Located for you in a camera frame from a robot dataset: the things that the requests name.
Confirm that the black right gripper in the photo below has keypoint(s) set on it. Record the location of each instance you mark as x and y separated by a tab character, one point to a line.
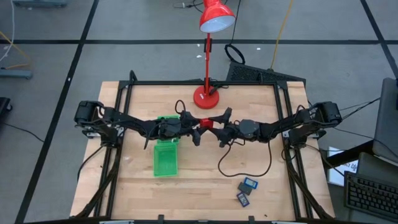
231	130

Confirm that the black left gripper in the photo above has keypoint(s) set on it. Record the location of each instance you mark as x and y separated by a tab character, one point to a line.
186	126

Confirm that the small red office item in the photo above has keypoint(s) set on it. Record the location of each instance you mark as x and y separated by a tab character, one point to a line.
206	123

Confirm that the blue pocket calculator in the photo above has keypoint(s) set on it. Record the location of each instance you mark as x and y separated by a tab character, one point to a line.
250	183

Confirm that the dark grey pocket calculator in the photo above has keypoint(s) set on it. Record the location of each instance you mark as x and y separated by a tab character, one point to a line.
244	188

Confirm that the navy pocket calculator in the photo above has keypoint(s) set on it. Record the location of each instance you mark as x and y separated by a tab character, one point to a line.
242	199

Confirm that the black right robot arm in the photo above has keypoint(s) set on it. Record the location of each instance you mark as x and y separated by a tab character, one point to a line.
280	127

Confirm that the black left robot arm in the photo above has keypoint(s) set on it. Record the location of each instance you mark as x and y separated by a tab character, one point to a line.
130	123

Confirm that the red desk lamp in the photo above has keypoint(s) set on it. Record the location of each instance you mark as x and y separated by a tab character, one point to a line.
206	99

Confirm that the black perforated metal panel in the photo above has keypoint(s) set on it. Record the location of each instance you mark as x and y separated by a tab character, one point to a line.
248	73

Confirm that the white paper sheet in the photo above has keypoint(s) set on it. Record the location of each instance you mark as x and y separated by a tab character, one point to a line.
337	175

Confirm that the black desk edge bar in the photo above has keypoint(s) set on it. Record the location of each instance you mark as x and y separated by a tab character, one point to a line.
345	155

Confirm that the grey desktop box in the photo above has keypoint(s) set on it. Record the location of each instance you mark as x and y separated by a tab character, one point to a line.
376	166

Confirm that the black computer keyboard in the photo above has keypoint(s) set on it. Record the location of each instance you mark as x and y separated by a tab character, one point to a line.
370	194

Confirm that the grey computer monitor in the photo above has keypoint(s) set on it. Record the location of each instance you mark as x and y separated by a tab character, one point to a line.
387	124

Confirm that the grey floor base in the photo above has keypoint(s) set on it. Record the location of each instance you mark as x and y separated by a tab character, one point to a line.
40	3
15	74

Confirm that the black floor object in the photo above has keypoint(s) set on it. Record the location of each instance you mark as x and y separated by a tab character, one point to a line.
4	105

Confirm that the black aluminium table frame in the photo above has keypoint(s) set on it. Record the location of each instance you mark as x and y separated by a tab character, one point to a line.
171	82

